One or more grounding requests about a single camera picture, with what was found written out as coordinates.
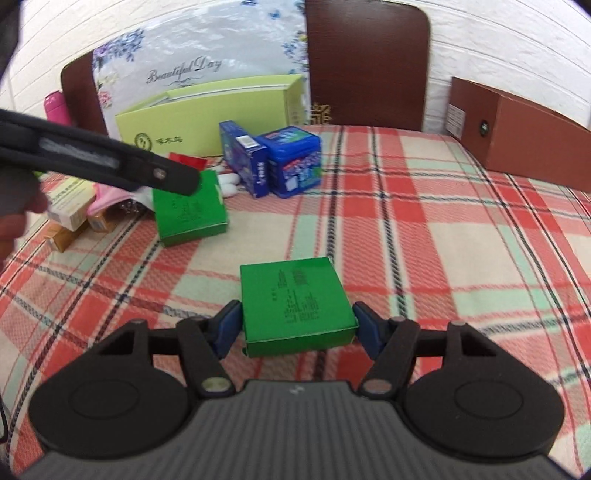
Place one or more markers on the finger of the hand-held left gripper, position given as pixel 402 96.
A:
pixel 175 180

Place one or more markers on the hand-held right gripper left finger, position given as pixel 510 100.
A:
pixel 229 328

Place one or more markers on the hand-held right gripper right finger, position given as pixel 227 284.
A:
pixel 369 330

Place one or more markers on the green box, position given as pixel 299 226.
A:
pixel 295 304
pixel 189 214

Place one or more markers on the yellow-green cardboard box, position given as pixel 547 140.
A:
pixel 194 124

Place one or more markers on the person's left hand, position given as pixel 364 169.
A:
pixel 10 237

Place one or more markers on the red packet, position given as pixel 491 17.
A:
pixel 189 161

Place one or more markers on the white plastic item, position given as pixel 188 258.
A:
pixel 228 184

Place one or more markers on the gold carton box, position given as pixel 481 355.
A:
pixel 67 237

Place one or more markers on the pink bottle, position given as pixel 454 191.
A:
pixel 56 107

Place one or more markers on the plaid blanket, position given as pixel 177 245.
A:
pixel 415 240

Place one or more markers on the blue plastic gum jar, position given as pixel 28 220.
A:
pixel 293 159

